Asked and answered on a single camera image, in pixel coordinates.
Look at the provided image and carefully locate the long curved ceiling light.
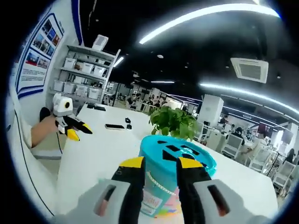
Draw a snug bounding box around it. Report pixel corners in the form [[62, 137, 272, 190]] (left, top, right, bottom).
[[139, 3, 280, 45]]

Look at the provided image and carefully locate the white ribbed box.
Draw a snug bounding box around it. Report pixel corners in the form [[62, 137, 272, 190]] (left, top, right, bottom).
[[92, 34, 109, 51]]

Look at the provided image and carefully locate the blue framed wall poster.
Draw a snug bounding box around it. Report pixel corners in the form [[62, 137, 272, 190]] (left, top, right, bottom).
[[15, 13, 65, 94]]

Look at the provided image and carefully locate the thin curved ceiling light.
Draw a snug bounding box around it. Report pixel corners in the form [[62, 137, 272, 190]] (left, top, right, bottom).
[[200, 83, 297, 115]]

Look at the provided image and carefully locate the black phone on table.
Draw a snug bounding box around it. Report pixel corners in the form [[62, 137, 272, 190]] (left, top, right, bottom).
[[104, 123, 126, 130]]

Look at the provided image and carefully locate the row of white storage bins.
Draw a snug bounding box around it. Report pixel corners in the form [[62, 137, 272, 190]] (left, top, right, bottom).
[[53, 57, 107, 100]]

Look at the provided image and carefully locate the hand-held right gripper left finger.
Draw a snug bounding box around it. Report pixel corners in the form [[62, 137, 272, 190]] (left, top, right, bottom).
[[50, 156, 146, 224]]

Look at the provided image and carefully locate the group of white office chairs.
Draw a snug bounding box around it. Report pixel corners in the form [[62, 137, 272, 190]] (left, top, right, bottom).
[[198, 126, 299, 194]]

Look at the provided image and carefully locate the black chair back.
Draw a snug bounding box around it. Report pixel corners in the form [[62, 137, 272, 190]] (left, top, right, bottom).
[[39, 106, 51, 122]]

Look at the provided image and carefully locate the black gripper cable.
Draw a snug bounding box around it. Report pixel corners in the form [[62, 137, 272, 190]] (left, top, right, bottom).
[[56, 132, 64, 155]]

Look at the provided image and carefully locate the grey pillar monitor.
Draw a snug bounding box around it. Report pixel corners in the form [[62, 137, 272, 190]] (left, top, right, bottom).
[[281, 129, 294, 143]]

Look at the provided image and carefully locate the teal toy storage bucket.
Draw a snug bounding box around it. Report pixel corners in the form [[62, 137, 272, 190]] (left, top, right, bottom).
[[137, 134, 218, 219]]

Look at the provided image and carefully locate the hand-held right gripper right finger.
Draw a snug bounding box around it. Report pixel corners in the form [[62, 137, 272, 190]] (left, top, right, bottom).
[[176, 156, 271, 224]]

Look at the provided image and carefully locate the ceiling air conditioner vent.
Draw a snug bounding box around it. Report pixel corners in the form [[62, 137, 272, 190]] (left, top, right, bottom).
[[230, 57, 269, 84]]

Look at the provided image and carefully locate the black chest device cable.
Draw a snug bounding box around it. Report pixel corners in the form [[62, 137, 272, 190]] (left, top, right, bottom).
[[14, 109, 55, 217]]

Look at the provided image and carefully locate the white table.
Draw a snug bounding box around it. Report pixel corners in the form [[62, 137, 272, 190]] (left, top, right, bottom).
[[56, 102, 280, 221]]

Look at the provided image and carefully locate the black flat device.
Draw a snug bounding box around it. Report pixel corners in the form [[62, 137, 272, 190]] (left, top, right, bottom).
[[86, 104, 107, 112]]

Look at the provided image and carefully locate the green potted plant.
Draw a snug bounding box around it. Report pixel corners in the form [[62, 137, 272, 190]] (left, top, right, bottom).
[[149, 106, 199, 142]]

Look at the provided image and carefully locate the grey metal shelf rack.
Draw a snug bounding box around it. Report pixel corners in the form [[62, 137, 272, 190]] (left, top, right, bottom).
[[48, 44, 121, 105]]

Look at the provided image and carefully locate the dark red hanging screen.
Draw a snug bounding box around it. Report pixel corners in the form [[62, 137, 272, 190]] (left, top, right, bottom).
[[258, 123, 273, 138]]

